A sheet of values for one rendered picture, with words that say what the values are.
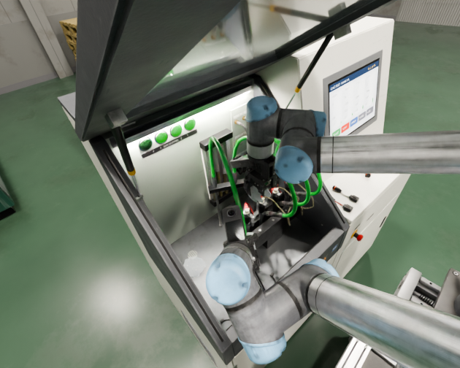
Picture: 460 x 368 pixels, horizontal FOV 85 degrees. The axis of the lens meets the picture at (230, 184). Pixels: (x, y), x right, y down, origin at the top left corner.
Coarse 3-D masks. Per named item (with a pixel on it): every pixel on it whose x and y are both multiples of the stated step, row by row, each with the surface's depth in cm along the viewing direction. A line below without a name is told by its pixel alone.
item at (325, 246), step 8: (336, 232) 105; (320, 240) 103; (328, 240) 103; (336, 240) 103; (312, 248) 101; (320, 248) 100; (328, 248) 101; (336, 248) 111; (304, 256) 98; (312, 256) 98; (320, 256) 98; (328, 256) 109; (296, 264) 96; (288, 272) 94; (232, 328) 82; (232, 336) 80; (232, 344) 79; (240, 344) 85
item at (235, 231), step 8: (224, 208) 65; (232, 208) 64; (224, 216) 63; (232, 216) 63; (240, 216) 62; (232, 224) 62; (240, 224) 61; (232, 232) 61; (240, 232) 60; (232, 240) 60; (240, 240) 59
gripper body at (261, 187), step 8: (256, 160) 69; (264, 160) 69; (272, 160) 70; (256, 168) 74; (264, 168) 71; (272, 168) 70; (248, 176) 76; (256, 176) 74; (264, 176) 73; (272, 176) 73; (256, 184) 77; (264, 184) 74; (272, 184) 76
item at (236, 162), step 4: (236, 156) 81; (240, 156) 81; (244, 156) 79; (232, 160) 81; (236, 160) 79; (240, 160) 77; (244, 160) 75; (248, 160) 73; (232, 164) 81; (236, 164) 80; (240, 164) 78; (244, 164) 76; (248, 164) 74; (252, 164) 74
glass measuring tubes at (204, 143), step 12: (228, 132) 104; (204, 144) 99; (228, 144) 108; (204, 156) 105; (216, 156) 107; (228, 156) 112; (204, 168) 109; (216, 168) 111; (216, 180) 118; (228, 180) 124; (228, 192) 125; (216, 204) 123
